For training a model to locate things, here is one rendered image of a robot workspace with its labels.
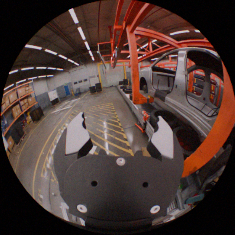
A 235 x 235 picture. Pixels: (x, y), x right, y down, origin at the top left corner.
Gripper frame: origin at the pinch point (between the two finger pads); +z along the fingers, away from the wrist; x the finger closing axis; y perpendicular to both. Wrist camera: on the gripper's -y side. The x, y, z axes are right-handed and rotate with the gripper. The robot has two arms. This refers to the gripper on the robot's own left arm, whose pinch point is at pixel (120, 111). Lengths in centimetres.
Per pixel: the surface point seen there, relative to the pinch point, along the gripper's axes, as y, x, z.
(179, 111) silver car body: 30, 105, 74
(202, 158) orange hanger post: 28, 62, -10
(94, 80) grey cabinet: 20, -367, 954
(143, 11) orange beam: -143, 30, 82
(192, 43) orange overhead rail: -229, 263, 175
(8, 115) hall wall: 14, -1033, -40
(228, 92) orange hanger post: -20, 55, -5
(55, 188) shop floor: 141, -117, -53
